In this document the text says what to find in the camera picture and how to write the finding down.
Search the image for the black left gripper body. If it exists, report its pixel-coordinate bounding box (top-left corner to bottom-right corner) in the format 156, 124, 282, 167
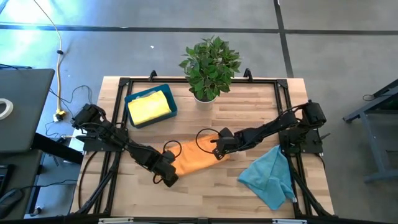
141, 151, 178, 184

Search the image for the grey-blue metal table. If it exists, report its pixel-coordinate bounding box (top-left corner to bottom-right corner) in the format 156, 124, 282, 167
343, 78, 398, 185

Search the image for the grey laptop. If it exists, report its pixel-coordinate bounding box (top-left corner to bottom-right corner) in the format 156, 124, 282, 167
0, 68, 56, 154

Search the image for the orange microfiber towel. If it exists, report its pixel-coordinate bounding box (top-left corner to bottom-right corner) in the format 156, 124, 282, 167
167, 133, 231, 178

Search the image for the black keyboard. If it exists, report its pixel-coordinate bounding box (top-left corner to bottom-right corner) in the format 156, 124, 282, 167
0, 164, 16, 198

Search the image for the black aluminium table frame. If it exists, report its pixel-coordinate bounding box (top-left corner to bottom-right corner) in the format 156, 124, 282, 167
70, 67, 336, 220

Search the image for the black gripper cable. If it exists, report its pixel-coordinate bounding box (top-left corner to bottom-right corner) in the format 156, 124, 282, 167
195, 128, 223, 155
152, 140, 183, 185

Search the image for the white metal bracket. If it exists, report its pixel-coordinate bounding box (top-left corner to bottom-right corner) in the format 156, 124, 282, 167
271, 218, 309, 224
97, 217, 135, 224

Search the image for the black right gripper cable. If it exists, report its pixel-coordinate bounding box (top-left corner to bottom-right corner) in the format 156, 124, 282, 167
195, 128, 223, 155

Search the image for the yellow floor cable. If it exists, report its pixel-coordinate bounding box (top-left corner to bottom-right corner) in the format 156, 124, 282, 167
32, 0, 67, 123

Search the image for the blue microfiber towel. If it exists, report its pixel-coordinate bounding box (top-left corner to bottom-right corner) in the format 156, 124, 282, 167
237, 144, 298, 212

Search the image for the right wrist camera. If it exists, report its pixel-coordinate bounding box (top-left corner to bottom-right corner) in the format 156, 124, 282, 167
219, 126, 234, 140

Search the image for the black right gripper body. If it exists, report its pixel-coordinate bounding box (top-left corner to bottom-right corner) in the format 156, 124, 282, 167
213, 132, 243, 156

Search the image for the dark side desk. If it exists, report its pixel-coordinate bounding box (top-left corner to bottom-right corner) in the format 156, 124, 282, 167
0, 133, 85, 220

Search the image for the teal plastic bin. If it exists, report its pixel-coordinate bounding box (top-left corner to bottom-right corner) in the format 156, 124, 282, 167
123, 83, 179, 129

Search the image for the white tape roll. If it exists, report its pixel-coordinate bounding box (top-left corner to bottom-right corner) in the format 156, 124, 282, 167
0, 98, 15, 121

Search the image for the green leafy plant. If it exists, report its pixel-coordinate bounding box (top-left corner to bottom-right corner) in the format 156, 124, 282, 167
178, 34, 243, 101

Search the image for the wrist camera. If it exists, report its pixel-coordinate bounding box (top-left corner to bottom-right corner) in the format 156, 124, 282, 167
162, 150, 177, 163
219, 126, 234, 140

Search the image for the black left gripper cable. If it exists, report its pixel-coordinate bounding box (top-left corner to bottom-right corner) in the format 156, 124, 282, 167
152, 140, 183, 185

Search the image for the black computer mouse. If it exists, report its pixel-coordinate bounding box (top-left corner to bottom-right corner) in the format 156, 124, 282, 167
0, 187, 25, 220

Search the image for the yellow microfiber towel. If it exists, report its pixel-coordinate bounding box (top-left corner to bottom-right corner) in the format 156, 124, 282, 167
127, 90, 173, 126

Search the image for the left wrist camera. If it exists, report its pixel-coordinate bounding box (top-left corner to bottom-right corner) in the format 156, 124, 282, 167
162, 150, 177, 163

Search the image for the white plant pot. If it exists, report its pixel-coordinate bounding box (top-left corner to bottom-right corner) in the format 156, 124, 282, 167
192, 93, 219, 111

